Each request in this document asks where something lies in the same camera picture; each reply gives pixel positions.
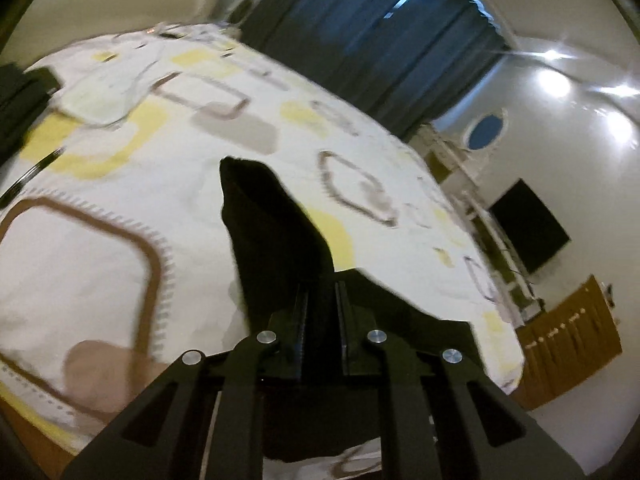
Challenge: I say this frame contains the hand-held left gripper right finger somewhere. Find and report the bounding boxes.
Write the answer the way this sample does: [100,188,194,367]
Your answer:
[335,280,583,480]

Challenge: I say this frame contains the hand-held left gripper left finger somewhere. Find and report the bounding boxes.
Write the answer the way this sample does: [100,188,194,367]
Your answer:
[60,282,311,480]

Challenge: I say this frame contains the black pants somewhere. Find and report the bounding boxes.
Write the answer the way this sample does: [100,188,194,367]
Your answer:
[220,156,483,463]

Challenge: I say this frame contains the white television stand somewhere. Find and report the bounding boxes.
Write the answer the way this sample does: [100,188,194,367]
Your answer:
[465,195,546,321]

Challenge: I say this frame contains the white dressing table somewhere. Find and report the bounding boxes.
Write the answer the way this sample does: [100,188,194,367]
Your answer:
[415,125,481,201]

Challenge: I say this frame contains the bed with patterned sheet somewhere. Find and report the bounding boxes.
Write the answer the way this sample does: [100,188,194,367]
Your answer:
[0,22,526,480]

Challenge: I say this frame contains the black television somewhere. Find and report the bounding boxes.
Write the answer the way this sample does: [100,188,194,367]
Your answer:
[487,178,571,275]

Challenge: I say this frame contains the white oval vanity mirror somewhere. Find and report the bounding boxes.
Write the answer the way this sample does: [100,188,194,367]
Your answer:
[462,110,508,153]

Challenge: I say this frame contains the blue curtain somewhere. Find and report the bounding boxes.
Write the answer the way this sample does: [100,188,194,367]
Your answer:
[240,0,516,141]

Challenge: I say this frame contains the folded dark cloth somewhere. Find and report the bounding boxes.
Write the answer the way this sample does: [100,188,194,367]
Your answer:
[0,62,58,163]

